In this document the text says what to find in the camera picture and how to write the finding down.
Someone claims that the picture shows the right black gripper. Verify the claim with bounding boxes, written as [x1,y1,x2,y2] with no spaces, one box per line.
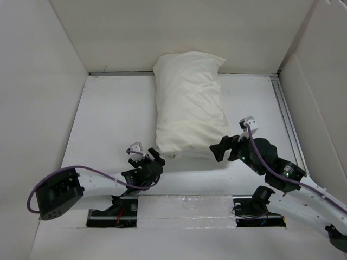
[209,129,265,175]

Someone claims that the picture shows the cream pillowcase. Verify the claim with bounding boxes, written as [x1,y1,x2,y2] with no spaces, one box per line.
[153,51,229,159]

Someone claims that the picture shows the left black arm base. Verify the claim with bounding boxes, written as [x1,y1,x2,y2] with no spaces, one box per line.
[86,196,138,229]

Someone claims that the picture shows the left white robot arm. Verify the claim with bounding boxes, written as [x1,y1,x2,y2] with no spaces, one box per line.
[27,148,166,220]

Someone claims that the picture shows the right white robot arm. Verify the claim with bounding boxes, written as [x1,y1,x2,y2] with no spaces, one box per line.
[209,135,346,252]

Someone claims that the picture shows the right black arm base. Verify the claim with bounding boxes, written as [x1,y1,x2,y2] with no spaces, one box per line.
[231,186,286,228]

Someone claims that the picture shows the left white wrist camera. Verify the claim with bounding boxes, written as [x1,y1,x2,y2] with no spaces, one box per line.
[126,142,144,157]

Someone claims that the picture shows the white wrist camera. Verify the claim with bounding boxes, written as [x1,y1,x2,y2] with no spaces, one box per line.
[239,116,259,139]
[126,142,144,157]

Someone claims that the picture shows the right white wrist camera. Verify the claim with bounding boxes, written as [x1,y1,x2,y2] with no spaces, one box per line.
[239,116,259,139]

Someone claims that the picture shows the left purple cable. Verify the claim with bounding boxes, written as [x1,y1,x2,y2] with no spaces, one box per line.
[26,151,159,215]

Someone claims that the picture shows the purple cable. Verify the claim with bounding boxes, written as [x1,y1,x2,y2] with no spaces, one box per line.
[243,123,347,215]
[26,151,159,215]

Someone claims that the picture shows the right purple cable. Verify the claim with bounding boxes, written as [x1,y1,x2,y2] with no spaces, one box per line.
[243,123,347,215]

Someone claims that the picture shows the aluminium rail right side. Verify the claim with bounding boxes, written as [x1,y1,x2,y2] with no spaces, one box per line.
[270,74,309,174]

